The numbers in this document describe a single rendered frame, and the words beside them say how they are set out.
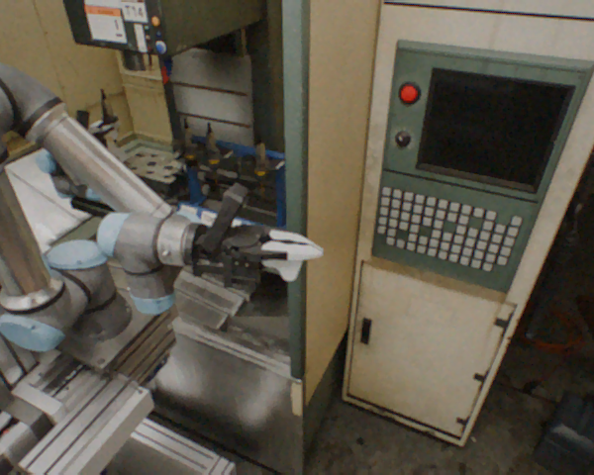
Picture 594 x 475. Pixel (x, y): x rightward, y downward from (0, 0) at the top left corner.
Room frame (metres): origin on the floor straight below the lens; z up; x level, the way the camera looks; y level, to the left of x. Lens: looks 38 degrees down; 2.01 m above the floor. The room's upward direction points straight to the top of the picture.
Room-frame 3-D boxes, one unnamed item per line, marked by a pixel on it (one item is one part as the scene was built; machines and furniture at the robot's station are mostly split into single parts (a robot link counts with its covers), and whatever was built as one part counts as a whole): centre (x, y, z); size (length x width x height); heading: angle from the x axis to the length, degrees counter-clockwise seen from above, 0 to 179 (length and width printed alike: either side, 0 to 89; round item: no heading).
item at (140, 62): (1.92, 0.65, 1.52); 0.16 x 0.16 x 0.12
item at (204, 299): (1.47, 0.64, 0.70); 0.90 x 0.30 x 0.16; 65
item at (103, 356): (0.77, 0.51, 1.13); 0.36 x 0.22 x 0.06; 154
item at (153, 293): (0.62, 0.27, 1.46); 0.11 x 0.08 x 0.11; 169
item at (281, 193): (1.57, 0.07, 1.05); 0.10 x 0.05 x 0.30; 155
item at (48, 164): (1.47, 0.88, 1.27); 0.11 x 0.08 x 0.09; 155
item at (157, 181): (1.94, 0.67, 0.97); 0.29 x 0.23 x 0.05; 65
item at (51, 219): (2.20, 1.25, 0.75); 0.89 x 0.67 x 0.26; 155
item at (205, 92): (2.32, 0.46, 1.16); 0.48 x 0.05 x 0.51; 65
